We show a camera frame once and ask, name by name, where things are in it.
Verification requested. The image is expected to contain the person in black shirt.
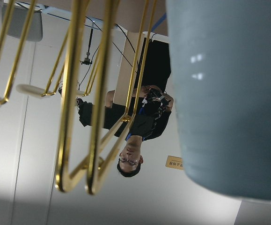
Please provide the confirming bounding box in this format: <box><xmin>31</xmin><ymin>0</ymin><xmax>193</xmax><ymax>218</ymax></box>
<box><xmin>76</xmin><ymin>40</ymin><xmax>174</xmax><ymax>178</ymax></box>

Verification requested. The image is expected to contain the gold wire cup holder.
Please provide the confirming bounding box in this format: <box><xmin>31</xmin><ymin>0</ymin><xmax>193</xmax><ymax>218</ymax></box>
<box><xmin>0</xmin><ymin>0</ymin><xmax>157</xmax><ymax>195</ymax></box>

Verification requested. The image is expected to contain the light blue plastic cup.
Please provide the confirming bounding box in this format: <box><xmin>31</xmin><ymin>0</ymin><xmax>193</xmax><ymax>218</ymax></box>
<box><xmin>166</xmin><ymin>0</ymin><xmax>271</xmax><ymax>201</ymax></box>

